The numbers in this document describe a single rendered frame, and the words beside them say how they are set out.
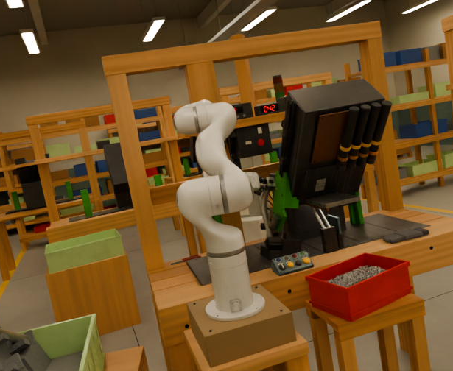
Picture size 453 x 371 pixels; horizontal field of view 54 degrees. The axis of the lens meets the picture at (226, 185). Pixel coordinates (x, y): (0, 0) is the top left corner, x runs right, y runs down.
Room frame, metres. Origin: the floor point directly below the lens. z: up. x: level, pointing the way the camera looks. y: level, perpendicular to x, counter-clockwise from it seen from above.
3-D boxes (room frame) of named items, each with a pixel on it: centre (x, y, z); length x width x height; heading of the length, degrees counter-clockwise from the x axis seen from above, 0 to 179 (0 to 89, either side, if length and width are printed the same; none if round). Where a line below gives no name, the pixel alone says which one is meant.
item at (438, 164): (7.31, -3.38, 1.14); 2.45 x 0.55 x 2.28; 108
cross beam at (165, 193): (2.44, -0.23, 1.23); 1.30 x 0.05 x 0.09; 104
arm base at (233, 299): (1.35, 0.04, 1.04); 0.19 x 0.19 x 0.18
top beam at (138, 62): (2.38, -0.25, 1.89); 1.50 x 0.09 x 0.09; 104
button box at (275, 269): (1.75, -0.21, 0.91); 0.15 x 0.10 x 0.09; 104
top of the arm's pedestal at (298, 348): (1.35, 0.04, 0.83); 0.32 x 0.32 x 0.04; 15
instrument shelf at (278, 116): (2.34, -0.26, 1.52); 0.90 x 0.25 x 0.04; 104
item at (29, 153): (8.60, 2.47, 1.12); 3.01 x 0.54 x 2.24; 108
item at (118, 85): (2.38, -0.25, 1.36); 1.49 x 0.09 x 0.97; 104
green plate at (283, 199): (2.01, -0.26, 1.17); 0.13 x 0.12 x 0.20; 104
